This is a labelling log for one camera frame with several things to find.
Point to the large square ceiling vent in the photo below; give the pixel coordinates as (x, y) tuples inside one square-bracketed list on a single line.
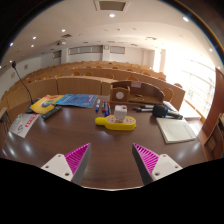
[(112, 5)]

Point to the wooden shelf unit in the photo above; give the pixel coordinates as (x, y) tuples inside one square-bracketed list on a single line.
[(215, 140)]

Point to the yellow power strip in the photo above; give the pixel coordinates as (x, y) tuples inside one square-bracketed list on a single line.
[(115, 125)]

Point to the long wooden lecture desks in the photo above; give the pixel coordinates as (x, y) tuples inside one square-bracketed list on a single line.
[(80, 85)]

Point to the white leaflet with red print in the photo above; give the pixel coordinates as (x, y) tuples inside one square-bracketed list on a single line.
[(24, 124)]

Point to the black marker pen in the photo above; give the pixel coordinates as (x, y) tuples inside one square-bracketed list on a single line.
[(146, 106), (141, 109)]

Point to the large bright window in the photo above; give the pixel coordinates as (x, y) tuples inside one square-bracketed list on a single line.
[(193, 80)]

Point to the wooden desk organizer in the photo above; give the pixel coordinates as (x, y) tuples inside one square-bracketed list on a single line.
[(146, 95)]

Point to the red marker pen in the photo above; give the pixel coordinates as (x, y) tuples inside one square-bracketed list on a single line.
[(103, 106), (109, 107)]

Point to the white notebook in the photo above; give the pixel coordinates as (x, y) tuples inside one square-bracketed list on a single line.
[(175, 130)]

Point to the white charger block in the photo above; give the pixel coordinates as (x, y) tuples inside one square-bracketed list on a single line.
[(120, 112)]

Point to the blue book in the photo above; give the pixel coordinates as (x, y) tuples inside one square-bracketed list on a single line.
[(77, 100)]

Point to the black gooseneck microphone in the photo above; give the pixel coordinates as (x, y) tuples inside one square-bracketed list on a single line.
[(32, 109)]

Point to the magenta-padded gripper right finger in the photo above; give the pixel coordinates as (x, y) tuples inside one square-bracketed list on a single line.
[(165, 165)]

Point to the ceiling spot lights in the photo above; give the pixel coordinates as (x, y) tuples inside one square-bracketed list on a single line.
[(111, 15)]

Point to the black remote control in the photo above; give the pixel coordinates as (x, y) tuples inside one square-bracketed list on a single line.
[(51, 113)]

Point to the black handheld microphone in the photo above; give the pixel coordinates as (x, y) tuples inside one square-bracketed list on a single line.
[(160, 111)]

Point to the yellow book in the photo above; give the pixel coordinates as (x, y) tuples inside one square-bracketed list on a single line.
[(45, 104)]

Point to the blue marker pen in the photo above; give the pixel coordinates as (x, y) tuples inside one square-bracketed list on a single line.
[(106, 112), (97, 105)]

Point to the wooden lecture hall chairs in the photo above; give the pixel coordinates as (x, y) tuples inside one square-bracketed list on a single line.
[(110, 75)]

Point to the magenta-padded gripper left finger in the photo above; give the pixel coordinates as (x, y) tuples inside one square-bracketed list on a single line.
[(56, 166)]

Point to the ceiling projector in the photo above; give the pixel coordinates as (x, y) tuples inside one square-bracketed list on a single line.
[(61, 42)]

